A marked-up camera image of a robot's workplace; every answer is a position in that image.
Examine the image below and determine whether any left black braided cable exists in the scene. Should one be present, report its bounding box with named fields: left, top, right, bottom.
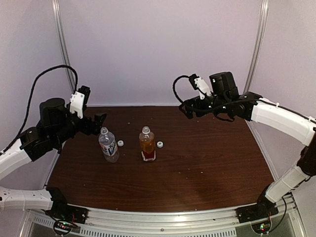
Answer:
left=0, top=65, right=79, bottom=155

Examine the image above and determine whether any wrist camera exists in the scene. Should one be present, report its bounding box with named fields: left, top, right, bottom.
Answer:
left=69, top=85, right=91, bottom=119
left=189, top=74, right=212, bottom=100

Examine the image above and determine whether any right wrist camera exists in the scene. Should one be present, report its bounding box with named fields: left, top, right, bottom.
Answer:
left=189, top=74, right=212, bottom=100

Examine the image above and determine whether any right black braided cable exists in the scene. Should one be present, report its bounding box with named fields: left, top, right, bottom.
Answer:
left=172, top=75, right=316, bottom=121

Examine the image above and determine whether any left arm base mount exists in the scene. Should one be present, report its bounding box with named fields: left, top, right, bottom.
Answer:
left=46, top=188, right=88, bottom=224

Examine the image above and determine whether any white water bottle cap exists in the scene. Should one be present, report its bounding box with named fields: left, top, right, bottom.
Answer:
left=117, top=140, right=124, bottom=147

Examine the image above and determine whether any clear water bottle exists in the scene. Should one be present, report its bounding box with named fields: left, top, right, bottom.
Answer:
left=98, top=127, right=119, bottom=163

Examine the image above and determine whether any left aluminium frame post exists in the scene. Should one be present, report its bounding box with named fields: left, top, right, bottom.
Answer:
left=51, top=0, right=76, bottom=92

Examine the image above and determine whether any circuit board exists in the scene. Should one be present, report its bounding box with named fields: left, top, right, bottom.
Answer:
left=251, top=221, right=272, bottom=235
left=53, top=220, right=78, bottom=235

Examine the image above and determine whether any aluminium frame post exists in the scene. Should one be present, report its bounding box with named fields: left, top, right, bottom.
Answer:
left=242, top=0, right=269, bottom=94
left=51, top=0, right=76, bottom=92

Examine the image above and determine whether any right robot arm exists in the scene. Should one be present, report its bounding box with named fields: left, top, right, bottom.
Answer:
left=172, top=72, right=316, bottom=218

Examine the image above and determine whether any front aluminium rail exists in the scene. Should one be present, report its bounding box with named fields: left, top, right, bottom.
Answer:
left=18, top=196, right=307, bottom=237

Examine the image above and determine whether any amber tea bottle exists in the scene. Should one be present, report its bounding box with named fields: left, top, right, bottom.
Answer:
left=139, top=126, right=156, bottom=161

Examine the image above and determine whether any black braided cable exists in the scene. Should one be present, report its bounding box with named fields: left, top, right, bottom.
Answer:
left=172, top=75, right=316, bottom=121
left=0, top=65, right=79, bottom=155

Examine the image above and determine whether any left circuit board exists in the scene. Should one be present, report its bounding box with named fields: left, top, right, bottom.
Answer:
left=53, top=220, right=78, bottom=235

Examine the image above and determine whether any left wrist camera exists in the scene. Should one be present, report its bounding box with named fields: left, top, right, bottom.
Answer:
left=69, top=85, right=91, bottom=119

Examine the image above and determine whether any white tea bottle cap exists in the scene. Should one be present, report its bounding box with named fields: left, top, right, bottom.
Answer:
left=157, top=141, right=163, bottom=148

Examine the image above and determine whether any right circuit board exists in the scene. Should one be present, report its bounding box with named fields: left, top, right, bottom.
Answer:
left=251, top=221, right=272, bottom=235

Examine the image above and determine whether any right aluminium frame post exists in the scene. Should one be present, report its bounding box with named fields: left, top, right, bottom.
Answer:
left=242, top=0, right=269, bottom=94

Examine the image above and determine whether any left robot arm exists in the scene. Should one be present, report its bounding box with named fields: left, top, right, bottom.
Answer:
left=0, top=98, right=107, bottom=219

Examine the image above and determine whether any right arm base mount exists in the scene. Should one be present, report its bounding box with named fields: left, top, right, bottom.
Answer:
left=236, top=186, right=279, bottom=223

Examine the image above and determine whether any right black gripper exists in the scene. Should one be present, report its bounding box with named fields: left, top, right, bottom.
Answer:
left=178, top=92, right=229, bottom=119

